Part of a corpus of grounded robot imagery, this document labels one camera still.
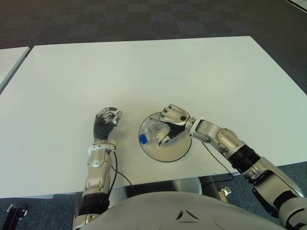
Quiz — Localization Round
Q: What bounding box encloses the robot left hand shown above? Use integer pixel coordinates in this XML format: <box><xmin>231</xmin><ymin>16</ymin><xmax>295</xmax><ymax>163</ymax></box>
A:
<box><xmin>93</xmin><ymin>106</ymin><xmax>124</xmax><ymax>142</ymax></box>

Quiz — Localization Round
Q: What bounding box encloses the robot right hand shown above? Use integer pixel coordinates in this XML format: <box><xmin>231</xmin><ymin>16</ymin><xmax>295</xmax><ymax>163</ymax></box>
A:
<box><xmin>157</xmin><ymin>103</ymin><xmax>196</xmax><ymax>148</ymax></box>

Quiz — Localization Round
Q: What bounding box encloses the clear water bottle blue cap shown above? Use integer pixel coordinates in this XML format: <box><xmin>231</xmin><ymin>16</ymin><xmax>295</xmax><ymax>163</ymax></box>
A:
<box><xmin>139</xmin><ymin>122</ymin><xmax>172</xmax><ymax>146</ymax></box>

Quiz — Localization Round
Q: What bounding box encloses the white plate black rim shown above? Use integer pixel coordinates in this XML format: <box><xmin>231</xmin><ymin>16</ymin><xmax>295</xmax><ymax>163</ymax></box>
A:
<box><xmin>138</xmin><ymin>111</ymin><xmax>192</xmax><ymax>163</ymax></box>

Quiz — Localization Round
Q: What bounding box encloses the grey robot torso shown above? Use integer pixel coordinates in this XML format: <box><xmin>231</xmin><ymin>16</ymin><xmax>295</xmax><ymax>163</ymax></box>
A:
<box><xmin>79</xmin><ymin>191</ymin><xmax>286</xmax><ymax>230</ymax></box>

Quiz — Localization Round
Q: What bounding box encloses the white side table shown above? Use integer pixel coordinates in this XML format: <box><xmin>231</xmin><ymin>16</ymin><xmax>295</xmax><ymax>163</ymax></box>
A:
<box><xmin>0</xmin><ymin>46</ymin><xmax>31</xmax><ymax>94</ymax></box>

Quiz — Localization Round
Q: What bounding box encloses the black wheeled stand foot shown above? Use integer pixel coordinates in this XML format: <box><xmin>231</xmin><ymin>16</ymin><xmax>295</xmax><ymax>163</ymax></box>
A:
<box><xmin>6</xmin><ymin>203</ymin><xmax>27</xmax><ymax>230</ymax></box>

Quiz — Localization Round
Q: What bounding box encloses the white flat panel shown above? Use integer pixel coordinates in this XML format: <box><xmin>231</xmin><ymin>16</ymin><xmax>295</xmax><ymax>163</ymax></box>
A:
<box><xmin>284</xmin><ymin>0</ymin><xmax>307</xmax><ymax>12</ymax></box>

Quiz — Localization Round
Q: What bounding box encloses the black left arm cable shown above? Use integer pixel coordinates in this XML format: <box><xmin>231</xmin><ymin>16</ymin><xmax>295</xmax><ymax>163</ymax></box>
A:
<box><xmin>106</xmin><ymin>152</ymin><xmax>136</xmax><ymax>196</ymax></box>

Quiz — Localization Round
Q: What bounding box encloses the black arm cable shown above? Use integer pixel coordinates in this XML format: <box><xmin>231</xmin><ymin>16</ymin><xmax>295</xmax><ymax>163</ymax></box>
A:
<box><xmin>200</xmin><ymin>141</ymin><xmax>235</xmax><ymax>192</ymax></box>
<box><xmin>106</xmin><ymin>152</ymin><xmax>136</xmax><ymax>196</ymax></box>

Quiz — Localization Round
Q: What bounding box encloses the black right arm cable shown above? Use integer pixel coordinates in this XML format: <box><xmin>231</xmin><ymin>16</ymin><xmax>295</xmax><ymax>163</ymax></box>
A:
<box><xmin>200</xmin><ymin>141</ymin><xmax>235</xmax><ymax>192</ymax></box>

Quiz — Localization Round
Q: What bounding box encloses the white round pedestal base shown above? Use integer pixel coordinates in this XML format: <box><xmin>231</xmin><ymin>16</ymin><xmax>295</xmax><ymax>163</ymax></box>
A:
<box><xmin>172</xmin><ymin>177</ymin><xmax>202</xmax><ymax>195</ymax></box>

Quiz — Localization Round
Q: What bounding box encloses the small metal bracket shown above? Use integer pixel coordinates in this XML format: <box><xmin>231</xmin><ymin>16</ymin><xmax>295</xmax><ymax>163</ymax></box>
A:
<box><xmin>219</xmin><ymin>186</ymin><xmax>232</xmax><ymax>201</ymax></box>

